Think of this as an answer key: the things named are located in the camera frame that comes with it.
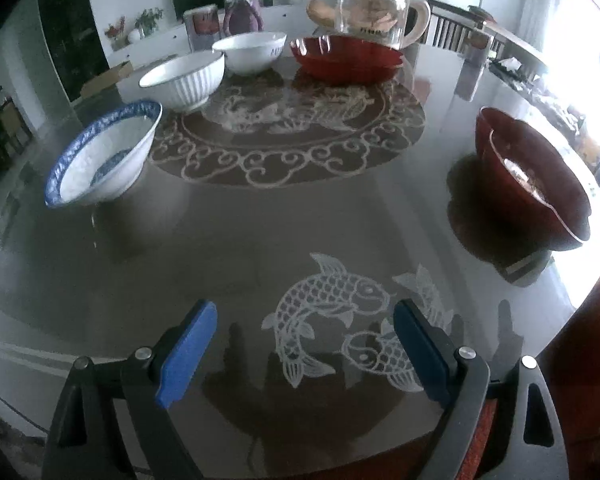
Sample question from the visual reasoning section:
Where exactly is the red flower plate gold text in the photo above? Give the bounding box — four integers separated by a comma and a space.
475, 106, 592, 250

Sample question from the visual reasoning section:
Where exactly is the blue white patterned plate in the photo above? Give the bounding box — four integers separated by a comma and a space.
44, 100, 163, 209

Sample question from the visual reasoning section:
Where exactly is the white ribbed bowl black rim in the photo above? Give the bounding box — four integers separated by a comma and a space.
138, 50, 225, 112

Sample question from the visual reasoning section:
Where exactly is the white bowl blue text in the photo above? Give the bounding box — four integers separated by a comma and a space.
212, 32, 287, 76

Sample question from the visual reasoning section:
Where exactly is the white tv cabinet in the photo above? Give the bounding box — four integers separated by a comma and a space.
106, 4, 316, 68

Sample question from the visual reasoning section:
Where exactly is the green potted plant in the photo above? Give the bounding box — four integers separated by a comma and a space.
135, 6, 164, 37

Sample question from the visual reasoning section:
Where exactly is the wooden chair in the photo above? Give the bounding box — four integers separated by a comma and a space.
420, 0, 495, 53

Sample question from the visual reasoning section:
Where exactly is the purple thermos jar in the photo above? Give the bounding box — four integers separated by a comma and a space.
223, 0, 263, 37

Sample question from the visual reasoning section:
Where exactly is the tan woven basket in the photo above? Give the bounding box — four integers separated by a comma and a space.
306, 0, 336, 29

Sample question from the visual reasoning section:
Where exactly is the glass pitcher cream handle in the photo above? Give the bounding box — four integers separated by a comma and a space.
335, 0, 431, 50

